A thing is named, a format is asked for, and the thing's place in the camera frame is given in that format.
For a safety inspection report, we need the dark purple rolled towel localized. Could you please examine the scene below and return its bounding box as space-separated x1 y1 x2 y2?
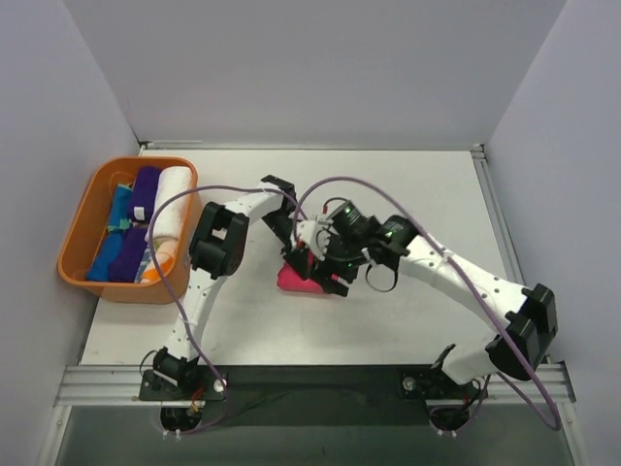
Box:
108 227 147 283

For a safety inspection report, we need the blue rolled towel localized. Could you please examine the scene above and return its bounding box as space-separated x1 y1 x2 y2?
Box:
85 184 133 282

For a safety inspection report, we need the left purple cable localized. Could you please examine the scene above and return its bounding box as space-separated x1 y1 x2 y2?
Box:
143 185 310 437

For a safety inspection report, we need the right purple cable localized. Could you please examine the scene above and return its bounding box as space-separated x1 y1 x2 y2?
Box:
292 176 563 434

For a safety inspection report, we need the patterned orange white towel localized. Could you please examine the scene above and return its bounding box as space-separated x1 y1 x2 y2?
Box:
135 237 177 285

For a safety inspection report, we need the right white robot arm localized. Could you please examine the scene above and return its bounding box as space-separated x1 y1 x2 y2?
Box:
295 201 558 398

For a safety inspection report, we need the white rolled towel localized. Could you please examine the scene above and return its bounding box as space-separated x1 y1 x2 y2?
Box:
152 166 192 241

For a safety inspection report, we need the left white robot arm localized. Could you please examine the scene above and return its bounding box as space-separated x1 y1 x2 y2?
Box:
153 175 297 400

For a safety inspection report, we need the orange plastic basket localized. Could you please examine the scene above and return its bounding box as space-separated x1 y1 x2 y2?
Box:
57 156 203 305

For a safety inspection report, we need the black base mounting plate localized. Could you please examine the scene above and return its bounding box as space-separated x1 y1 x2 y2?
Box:
159 369 482 431

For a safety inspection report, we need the pink towel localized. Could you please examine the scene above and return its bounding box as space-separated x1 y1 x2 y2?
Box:
277 240 325 295

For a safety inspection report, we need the purple cable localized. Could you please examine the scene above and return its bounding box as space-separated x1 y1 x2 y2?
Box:
292 176 563 434
143 185 310 437

